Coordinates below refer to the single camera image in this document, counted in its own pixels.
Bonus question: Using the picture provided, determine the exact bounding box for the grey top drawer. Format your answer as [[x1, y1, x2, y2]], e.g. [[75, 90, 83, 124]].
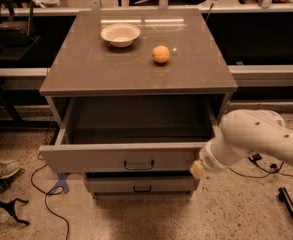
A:
[[40, 95, 216, 173]]

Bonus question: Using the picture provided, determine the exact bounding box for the grey drawer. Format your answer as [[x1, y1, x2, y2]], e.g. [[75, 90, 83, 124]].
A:
[[84, 171, 199, 195], [40, 95, 216, 173]]

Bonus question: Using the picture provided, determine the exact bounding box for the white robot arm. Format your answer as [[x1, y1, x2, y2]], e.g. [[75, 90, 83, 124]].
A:
[[190, 109, 293, 179]]

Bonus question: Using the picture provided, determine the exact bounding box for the grey drawer cabinet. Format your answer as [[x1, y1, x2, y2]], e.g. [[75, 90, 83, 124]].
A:
[[39, 8, 239, 198]]

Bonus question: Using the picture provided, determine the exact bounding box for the grey lower drawer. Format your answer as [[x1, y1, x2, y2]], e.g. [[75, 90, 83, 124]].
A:
[[84, 171, 199, 195]]

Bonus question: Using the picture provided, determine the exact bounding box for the black power adapter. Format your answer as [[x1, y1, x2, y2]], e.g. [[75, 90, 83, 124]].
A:
[[249, 153, 262, 162]]

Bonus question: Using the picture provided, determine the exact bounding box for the orange round fruit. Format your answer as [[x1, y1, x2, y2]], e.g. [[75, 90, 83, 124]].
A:
[[152, 45, 170, 64]]

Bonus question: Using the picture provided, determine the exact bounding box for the blue floor tape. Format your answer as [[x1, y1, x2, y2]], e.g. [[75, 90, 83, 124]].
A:
[[50, 173, 69, 194]]

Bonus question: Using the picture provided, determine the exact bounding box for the white paper bowl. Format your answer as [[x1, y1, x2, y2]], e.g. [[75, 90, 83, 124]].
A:
[[101, 23, 140, 48]]

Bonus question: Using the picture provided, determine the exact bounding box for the black stand foot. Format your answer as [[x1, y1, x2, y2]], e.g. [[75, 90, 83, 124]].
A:
[[0, 198, 29, 226]]

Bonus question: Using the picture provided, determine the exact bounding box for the grey sneaker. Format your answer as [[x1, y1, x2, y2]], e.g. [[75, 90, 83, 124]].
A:
[[0, 160, 20, 180]]

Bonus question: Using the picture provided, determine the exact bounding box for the black device on shelf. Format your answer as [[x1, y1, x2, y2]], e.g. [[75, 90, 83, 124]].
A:
[[0, 0, 34, 47]]

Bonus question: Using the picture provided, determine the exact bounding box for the black lower drawer handle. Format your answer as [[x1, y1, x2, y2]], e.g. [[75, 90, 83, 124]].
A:
[[133, 186, 152, 193]]

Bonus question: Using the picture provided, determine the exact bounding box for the black drawer handle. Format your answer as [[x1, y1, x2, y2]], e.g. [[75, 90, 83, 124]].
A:
[[133, 186, 152, 193], [123, 160, 154, 171]]

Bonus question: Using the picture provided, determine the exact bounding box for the black top drawer handle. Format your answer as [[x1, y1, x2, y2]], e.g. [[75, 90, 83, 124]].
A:
[[123, 160, 154, 171]]

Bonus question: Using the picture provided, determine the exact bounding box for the black floor cable right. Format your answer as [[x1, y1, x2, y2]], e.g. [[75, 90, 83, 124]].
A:
[[228, 108, 293, 181]]

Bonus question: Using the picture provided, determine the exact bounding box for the black floor cable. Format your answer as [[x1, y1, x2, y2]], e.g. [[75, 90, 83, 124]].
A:
[[228, 108, 293, 181], [30, 163, 71, 240]]

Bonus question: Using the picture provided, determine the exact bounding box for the black floor cable left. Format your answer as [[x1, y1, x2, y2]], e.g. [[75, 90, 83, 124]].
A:
[[30, 163, 71, 240]]

